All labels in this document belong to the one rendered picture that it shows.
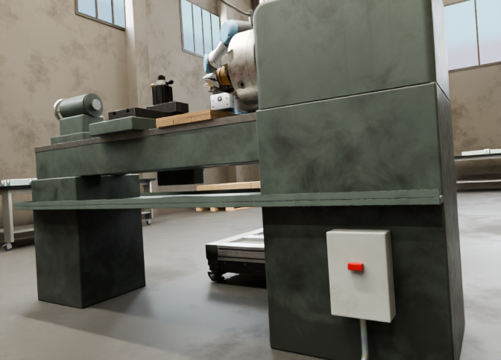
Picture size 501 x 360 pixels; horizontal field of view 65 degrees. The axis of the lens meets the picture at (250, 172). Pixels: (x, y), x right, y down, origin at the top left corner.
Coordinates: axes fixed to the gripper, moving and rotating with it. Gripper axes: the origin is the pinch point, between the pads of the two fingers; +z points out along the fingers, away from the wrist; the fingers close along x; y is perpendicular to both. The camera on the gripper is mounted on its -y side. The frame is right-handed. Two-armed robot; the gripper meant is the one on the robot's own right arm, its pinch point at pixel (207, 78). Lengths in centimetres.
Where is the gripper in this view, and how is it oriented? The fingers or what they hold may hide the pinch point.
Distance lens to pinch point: 183.7
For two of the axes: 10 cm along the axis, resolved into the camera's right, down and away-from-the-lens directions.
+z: -5.4, 0.3, -8.4
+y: -8.4, 0.6, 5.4
